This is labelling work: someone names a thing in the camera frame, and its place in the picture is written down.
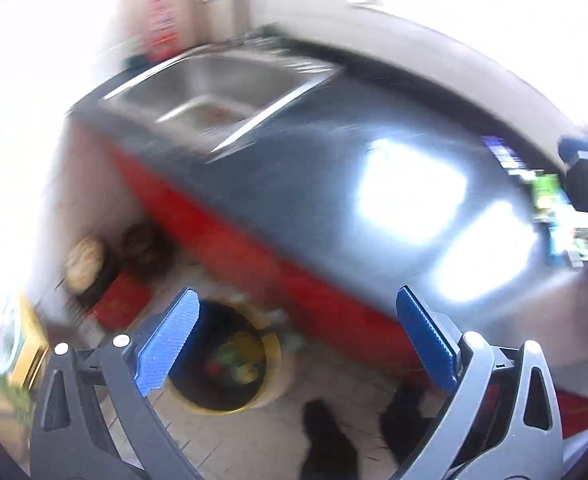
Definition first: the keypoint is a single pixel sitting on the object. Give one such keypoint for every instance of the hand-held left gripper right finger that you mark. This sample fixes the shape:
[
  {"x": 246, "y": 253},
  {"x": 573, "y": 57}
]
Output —
[{"x": 426, "y": 342}]

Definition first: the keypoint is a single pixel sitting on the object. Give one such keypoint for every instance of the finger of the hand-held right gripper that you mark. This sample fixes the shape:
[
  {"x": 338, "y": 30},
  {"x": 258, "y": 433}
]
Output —
[{"x": 571, "y": 147}]

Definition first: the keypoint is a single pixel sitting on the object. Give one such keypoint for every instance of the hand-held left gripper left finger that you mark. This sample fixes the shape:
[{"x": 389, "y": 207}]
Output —
[{"x": 166, "y": 342}]

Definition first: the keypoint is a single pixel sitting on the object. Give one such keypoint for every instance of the green snack packet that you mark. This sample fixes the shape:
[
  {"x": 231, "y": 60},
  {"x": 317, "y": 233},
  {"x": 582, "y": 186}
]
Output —
[{"x": 548, "y": 195}]

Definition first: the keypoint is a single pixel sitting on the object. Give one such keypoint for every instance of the black bin with yellow rim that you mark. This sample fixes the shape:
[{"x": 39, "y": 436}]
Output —
[{"x": 223, "y": 325}]

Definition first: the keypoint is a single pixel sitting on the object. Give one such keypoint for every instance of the dark blue snack packet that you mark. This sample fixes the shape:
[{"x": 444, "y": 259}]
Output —
[{"x": 506, "y": 157}]

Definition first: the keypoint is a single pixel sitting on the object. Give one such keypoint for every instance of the blue and white snack packet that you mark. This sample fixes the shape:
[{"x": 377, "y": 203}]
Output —
[{"x": 566, "y": 247}]

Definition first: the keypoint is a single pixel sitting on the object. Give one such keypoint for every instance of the red box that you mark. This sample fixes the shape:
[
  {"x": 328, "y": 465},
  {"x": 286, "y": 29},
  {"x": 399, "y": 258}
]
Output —
[{"x": 121, "y": 302}]

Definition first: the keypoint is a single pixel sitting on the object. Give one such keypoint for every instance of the yellow green wrapper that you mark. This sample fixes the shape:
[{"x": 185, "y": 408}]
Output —
[{"x": 245, "y": 372}]

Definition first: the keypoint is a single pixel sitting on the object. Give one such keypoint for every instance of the dark round pot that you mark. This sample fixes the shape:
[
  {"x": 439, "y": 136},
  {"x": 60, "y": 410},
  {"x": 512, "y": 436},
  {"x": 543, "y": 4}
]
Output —
[{"x": 141, "y": 245}]

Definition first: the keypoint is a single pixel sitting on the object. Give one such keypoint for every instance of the red cabinet front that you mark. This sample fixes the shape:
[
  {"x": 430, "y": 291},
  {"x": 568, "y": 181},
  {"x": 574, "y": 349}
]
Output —
[{"x": 233, "y": 232}]

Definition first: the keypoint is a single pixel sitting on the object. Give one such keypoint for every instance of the person's left leg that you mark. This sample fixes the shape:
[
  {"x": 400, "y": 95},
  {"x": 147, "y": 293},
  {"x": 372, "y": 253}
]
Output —
[{"x": 326, "y": 440}]

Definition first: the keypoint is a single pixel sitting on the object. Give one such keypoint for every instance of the yellow box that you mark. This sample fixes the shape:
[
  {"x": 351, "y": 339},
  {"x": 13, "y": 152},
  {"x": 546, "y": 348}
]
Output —
[{"x": 26, "y": 345}]

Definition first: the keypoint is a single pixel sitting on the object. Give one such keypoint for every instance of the stainless steel sink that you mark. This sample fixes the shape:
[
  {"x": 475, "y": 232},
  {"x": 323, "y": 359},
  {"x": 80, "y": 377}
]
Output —
[{"x": 213, "y": 85}]

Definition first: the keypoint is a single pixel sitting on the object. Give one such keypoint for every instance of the red bottle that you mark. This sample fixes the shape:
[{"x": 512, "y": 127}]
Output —
[{"x": 163, "y": 20}]

